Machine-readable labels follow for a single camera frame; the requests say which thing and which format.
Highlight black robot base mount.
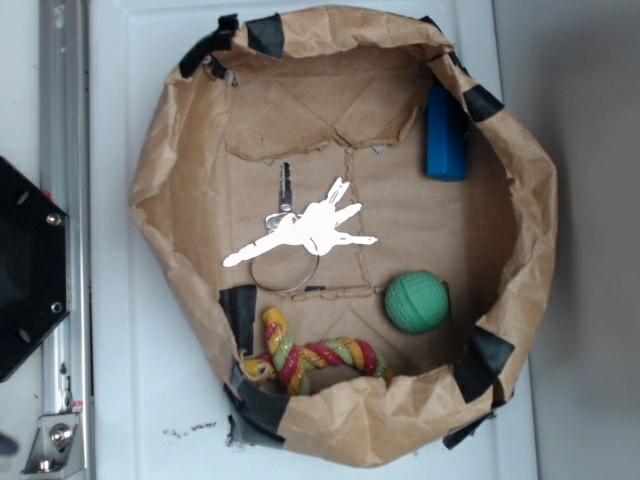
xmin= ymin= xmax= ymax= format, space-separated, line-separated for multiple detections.
xmin=1 ymin=159 xmax=69 ymax=382

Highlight silver keys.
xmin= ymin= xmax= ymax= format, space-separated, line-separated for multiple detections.
xmin=222 ymin=162 xmax=377 ymax=294

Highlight green rubber ball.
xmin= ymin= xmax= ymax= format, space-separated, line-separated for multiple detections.
xmin=384 ymin=271 xmax=450 ymax=334

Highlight aluminium rail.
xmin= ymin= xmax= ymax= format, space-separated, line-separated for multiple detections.
xmin=39 ymin=1 xmax=96 ymax=479

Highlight multicoloured rope toy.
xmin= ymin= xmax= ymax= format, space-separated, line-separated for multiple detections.
xmin=242 ymin=308 xmax=395 ymax=396

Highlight brown paper-lined bin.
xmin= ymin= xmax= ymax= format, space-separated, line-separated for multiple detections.
xmin=130 ymin=6 xmax=558 ymax=467

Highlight metal corner bracket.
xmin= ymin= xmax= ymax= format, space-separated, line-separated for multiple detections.
xmin=20 ymin=413 xmax=84 ymax=479

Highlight blue plastic block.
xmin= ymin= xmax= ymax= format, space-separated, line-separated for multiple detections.
xmin=426 ymin=85 xmax=467 ymax=182

